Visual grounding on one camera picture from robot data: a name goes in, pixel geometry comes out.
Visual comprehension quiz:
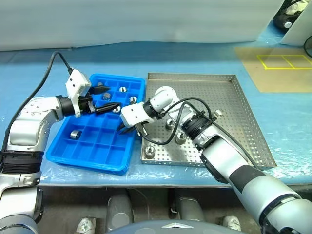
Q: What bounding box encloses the white plastic sheet backdrop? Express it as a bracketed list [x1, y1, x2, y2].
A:
[0, 0, 286, 52]

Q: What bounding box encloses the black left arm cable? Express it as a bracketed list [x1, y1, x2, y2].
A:
[1, 51, 75, 152]

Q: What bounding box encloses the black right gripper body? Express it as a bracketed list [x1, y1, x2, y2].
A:
[134, 121, 149, 133]

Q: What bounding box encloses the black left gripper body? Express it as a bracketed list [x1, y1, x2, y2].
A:
[78, 90, 97, 115]

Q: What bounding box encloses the perforated steel tray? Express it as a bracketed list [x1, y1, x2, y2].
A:
[140, 72, 278, 171]

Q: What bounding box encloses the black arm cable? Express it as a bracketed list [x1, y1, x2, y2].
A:
[1, 51, 75, 152]
[143, 97, 255, 168]

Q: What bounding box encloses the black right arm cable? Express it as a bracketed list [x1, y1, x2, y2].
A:
[143, 97, 255, 168]

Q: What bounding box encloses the thin black background cable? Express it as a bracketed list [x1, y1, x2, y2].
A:
[303, 35, 312, 58]

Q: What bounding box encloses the blue-grey rounded chest cover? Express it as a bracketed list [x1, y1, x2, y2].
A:
[106, 219, 213, 234]

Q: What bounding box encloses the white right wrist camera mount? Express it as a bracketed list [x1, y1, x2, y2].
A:
[121, 102, 153, 128]

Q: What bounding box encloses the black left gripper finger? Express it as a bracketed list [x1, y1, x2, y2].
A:
[95, 102, 120, 115]
[88, 85, 111, 95]

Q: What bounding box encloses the brown flat mat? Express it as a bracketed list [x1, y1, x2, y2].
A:
[234, 46, 312, 93]

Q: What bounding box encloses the white slanted board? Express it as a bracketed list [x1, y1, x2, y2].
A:
[279, 0, 312, 47]

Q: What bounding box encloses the dark grey rounded leg shape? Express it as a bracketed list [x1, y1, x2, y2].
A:
[174, 193, 206, 223]
[106, 194, 135, 231]

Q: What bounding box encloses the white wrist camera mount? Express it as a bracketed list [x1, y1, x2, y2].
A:
[65, 69, 92, 118]
[121, 102, 153, 128]

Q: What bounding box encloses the blue plastic compartment tray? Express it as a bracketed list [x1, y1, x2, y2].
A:
[45, 73, 147, 176]

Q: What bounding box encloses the white patterned shoe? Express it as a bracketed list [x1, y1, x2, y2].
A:
[76, 216, 98, 234]
[222, 215, 242, 233]

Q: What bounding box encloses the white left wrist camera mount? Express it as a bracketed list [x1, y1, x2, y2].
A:
[65, 69, 92, 118]

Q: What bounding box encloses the black device with silver button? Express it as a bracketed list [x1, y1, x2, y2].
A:
[273, 0, 303, 29]

